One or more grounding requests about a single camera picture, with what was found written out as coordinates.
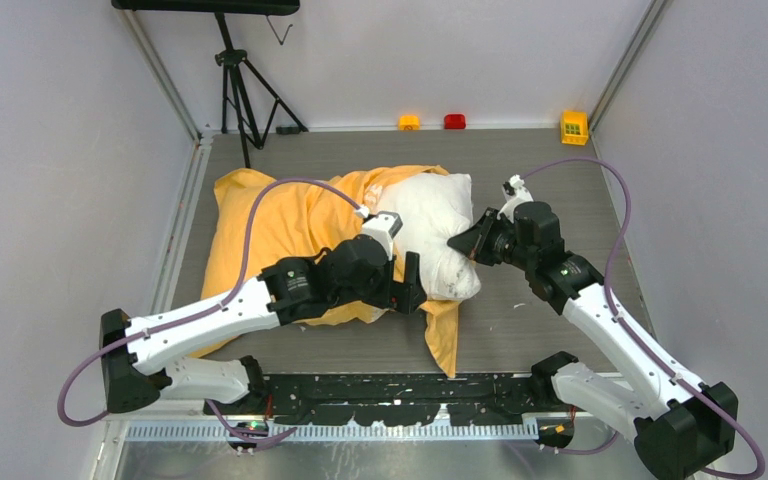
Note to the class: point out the white pillow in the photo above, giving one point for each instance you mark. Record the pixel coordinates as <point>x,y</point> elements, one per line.
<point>434,208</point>

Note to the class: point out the black panel on tripod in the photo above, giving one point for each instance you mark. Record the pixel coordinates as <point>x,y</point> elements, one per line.
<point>245,7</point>

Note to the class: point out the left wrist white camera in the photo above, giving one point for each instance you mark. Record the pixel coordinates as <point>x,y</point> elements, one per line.
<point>383,227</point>

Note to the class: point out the red toy block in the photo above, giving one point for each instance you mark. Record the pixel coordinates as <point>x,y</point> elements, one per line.
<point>454,121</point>

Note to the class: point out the yellow green toy block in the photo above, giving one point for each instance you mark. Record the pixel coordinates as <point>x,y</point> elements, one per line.
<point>574,129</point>

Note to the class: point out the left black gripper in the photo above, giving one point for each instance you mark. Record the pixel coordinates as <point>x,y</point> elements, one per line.
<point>403,296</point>

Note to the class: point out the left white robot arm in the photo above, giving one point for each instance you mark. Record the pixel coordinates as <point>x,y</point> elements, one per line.
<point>150,358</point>

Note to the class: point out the small yellow toy block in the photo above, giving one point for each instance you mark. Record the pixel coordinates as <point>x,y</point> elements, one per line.
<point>409,123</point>

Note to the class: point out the black tripod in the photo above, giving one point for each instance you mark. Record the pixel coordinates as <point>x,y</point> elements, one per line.
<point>235,98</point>

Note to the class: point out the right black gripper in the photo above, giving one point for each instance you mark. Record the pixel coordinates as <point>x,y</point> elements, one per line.
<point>473,241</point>

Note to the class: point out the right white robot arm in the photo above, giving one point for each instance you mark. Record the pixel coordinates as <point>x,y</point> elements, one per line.
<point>676,422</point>

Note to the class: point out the orange pillowcase with white print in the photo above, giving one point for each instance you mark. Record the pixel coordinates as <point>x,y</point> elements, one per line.
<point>299,219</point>

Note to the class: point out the white slotted cable duct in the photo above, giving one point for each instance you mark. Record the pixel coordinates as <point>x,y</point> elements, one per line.
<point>212,431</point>

